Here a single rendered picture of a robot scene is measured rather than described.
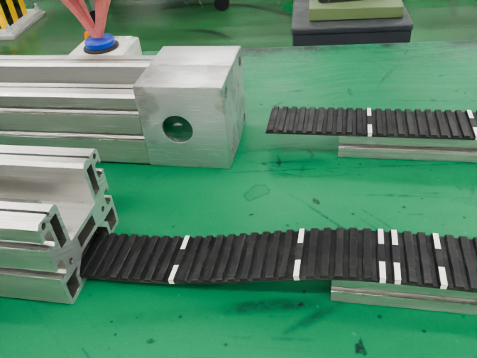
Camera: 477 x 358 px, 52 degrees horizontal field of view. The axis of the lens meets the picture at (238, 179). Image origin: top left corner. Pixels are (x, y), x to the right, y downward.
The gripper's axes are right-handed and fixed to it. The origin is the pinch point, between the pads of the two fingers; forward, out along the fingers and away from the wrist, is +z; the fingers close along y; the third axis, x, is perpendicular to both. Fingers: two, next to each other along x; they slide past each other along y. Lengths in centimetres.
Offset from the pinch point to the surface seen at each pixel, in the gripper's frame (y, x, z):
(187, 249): 30.9, 20.1, 7.2
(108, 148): 17.9, 7.7, 6.3
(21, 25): -231, -180, 83
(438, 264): 33, 39, 5
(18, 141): 17.9, -3.1, 5.9
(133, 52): -1.2, 4.1, 3.3
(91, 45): 1.8, -0.2, 1.1
